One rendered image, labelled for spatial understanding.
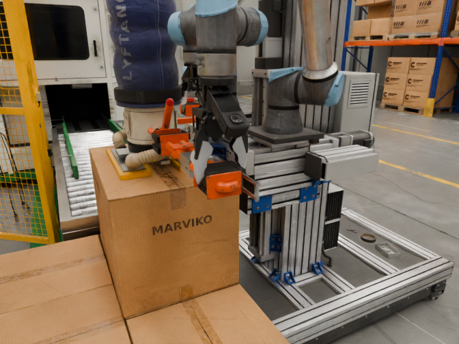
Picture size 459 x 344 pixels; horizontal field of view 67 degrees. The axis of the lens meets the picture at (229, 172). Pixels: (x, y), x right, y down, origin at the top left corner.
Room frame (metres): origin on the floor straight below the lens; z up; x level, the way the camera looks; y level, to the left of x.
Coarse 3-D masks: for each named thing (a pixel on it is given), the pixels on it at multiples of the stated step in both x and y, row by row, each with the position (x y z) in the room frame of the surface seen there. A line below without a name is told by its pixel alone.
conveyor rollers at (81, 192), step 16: (64, 144) 2.99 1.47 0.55; (80, 144) 3.04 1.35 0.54; (96, 144) 3.02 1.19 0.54; (112, 144) 3.00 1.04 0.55; (64, 160) 2.50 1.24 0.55; (80, 160) 2.54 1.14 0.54; (80, 176) 2.20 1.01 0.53; (80, 192) 1.87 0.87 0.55; (80, 208) 1.70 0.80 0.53; (96, 208) 1.66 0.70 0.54
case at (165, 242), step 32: (96, 160) 1.22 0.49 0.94; (96, 192) 1.29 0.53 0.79; (128, 192) 0.91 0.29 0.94; (160, 192) 0.92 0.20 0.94; (192, 192) 0.96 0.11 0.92; (128, 224) 0.88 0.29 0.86; (160, 224) 0.92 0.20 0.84; (192, 224) 0.96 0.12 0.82; (224, 224) 1.01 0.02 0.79; (128, 256) 0.88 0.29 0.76; (160, 256) 0.92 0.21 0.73; (192, 256) 0.96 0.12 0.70; (224, 256) 1.01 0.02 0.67; (128, 288) 0.87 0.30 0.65; (160, 288) 0.91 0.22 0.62; (192, 288) 0.96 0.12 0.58
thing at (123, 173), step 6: (108, 150) 1.29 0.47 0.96; (114, 150) 1.27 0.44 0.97; (114, 156) 1.21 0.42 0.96; (114, 162) 1.13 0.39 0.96; (120, 162) 1.12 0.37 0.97; (114, 168) 1.12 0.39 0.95; (120, 168) 1.07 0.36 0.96; (126, 168) 1.06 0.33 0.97; (138, 168) 1.06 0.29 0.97; (144, 168) 1.06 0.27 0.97; (120, 174) 1.02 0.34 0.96; (126, 174) 1.02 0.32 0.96; (132, 174) 1.02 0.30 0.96; (138, 174) 1.03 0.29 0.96; (144, 174) 1.04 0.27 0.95; (150, 174) 1.04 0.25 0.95
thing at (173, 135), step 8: (176, 128) 1.04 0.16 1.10; (152, 136) 0.99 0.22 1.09; (160, 136) 0.94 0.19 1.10; (168, 136) 0.95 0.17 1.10; (176, 136) 0.96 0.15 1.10; (184, 136) 0.97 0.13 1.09; (152, 144) 1.00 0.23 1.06; (160, 144) 0.95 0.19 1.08; (160, 152) 0.94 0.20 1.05; (168, 152) 0.95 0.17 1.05
